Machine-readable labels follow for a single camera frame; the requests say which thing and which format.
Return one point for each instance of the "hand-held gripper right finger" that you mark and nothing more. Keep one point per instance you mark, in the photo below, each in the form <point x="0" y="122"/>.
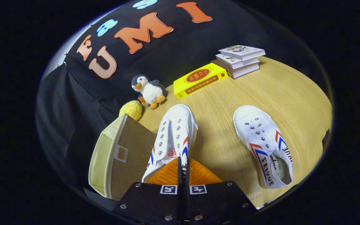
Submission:
<point x="214" y="203"/>

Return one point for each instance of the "yellow book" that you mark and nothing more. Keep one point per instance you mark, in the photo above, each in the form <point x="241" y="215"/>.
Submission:
<point x="198" y="79"/>

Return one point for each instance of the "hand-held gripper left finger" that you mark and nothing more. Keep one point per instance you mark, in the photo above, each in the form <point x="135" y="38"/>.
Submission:
<point x="155" y="203"/>

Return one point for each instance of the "white striped canvas shoe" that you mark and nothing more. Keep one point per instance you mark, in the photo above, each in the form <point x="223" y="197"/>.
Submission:
<point x="255" y="131"/>
<point x="175" y="125"/>

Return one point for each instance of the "penguin plush toy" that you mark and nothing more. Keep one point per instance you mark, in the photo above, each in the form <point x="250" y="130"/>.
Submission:
<point x="152" y="92"/>

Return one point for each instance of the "yellow plush ball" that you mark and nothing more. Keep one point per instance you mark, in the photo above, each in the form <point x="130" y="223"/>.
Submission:
<point x="131" y="109"/>

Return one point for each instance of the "brown fabric storage box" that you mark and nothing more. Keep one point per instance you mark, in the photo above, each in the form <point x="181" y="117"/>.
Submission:
<point x="130" y="168"/>

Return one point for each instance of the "white illustrated book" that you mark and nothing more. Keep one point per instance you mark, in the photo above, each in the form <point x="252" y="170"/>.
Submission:
<point x="241" y="50"/>
<point x="245" y="64"/>

